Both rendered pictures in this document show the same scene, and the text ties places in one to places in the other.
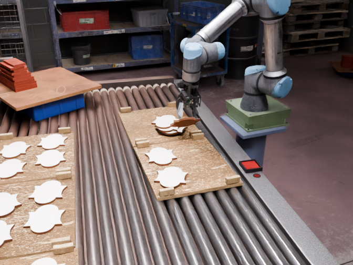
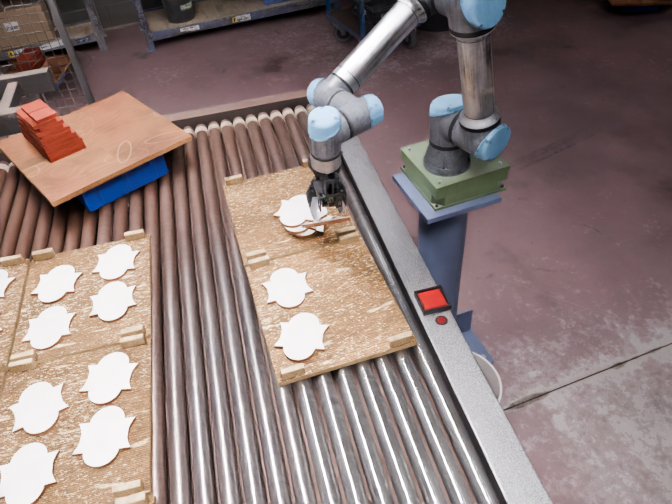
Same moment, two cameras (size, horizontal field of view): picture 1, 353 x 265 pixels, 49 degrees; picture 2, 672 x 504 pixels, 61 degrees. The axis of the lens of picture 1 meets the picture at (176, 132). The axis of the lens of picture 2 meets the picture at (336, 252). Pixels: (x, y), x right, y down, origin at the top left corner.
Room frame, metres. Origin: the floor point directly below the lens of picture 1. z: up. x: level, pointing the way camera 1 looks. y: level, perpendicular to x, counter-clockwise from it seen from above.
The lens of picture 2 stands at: (0.40, -0.15, 2.06)
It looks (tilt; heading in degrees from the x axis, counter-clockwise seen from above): 43 degrees down; 4
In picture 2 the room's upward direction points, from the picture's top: 6 degrees counter-clockwise
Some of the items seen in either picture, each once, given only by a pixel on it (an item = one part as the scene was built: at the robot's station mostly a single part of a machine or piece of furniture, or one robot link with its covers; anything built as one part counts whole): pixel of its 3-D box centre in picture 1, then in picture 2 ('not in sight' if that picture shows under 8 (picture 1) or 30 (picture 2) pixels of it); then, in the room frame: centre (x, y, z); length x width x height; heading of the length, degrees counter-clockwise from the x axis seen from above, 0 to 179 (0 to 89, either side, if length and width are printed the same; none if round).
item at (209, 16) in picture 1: (201, 12); not in sight; (5.15, -0.33, 0.96); 0.50 x 0.38 x 0.21; 36
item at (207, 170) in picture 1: (184, 164); (324, 303); (1.40, -0.03, 0.93); 0.41 x 0.35 x 0.02; 18
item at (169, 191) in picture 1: (166, 191); (292, 371); (1.18, 0.04, 0.95); 0.06 x 0.02 x 0.03; 108
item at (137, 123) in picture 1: (158, 124); (287, 210); (1.80, 0.09, 0.93); 0.41 x 0.35 x 0.02; 17
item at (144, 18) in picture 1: (149, 16); not in sight; (6.05, 0.42, 0.76); 0.50 x 0.36 x 0.24; 117
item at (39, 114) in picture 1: (47, 98); (106, 163); (2.06, 0.74, 0.97); 0.31 x 0.31 x 0.10; 43
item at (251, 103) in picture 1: (254, 98); (447, 150); (1.96, -0.43, 1.01); 0.15 x 0.15 x 0.10
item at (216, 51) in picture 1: (208, 52); (354, 113); (1.63, -0.14, 1.35); 0.11 x 0.11 x 0.08; 35
